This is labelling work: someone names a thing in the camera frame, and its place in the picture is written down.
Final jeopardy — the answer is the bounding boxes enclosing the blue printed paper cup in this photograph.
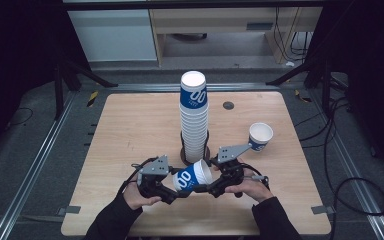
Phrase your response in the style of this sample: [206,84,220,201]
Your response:
[172,159,214,193]
[248,122,275,153]

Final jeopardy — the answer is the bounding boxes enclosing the grey table bracket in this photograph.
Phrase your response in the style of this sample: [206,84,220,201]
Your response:
[57,205,82,216]
[310,205,336,215]

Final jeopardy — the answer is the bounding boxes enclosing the white cabinet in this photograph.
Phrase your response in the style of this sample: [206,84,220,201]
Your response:
[67,9,158,63]

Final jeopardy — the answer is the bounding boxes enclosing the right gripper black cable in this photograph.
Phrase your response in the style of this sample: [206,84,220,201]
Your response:
[239,163,271,192]

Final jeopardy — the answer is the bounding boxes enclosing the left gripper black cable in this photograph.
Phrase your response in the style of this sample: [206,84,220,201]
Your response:
[118,156,160,196]

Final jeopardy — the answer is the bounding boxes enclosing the black metal stand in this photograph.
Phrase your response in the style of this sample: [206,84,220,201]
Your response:
[265,56,348,118]
[52,56,119,121]

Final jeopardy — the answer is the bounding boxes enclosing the stack of paper cups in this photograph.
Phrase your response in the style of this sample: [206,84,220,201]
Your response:
[178,70,210,164]

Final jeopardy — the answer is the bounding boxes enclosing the black floor cable loop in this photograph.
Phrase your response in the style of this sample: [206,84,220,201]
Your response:
[293,96,384,240]

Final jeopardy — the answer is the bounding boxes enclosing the hanging black cables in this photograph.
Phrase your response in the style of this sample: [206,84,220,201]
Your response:
[273,7,314,63]

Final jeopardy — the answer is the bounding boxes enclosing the thin black floor cable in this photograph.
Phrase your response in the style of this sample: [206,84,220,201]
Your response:
[8,107,34,128]

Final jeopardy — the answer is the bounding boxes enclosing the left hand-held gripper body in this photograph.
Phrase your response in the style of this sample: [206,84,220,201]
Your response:
[136,155,173,198]

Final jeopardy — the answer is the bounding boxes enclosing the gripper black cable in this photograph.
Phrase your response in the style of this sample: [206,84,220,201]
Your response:
[239,163,271,192]
[118,156,160,196]

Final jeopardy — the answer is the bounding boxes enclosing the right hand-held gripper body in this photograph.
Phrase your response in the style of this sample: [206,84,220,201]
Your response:
[210,143,253,183]

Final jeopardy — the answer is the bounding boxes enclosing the yellow black tape strip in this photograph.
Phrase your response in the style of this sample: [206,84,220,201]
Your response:
[294,89,313,104]
[86,90,99,108]

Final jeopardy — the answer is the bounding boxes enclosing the person's left hand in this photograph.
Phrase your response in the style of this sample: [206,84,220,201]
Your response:
[123,181,163,211]

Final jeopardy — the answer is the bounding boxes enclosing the metal floor rail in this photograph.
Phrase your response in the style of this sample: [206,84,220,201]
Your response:
[308,89,384,240]
[108,83,281,93]
[0,91,78,240]

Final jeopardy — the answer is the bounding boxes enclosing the person's right hand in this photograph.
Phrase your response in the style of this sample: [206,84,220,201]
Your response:
[224,178,270,204]

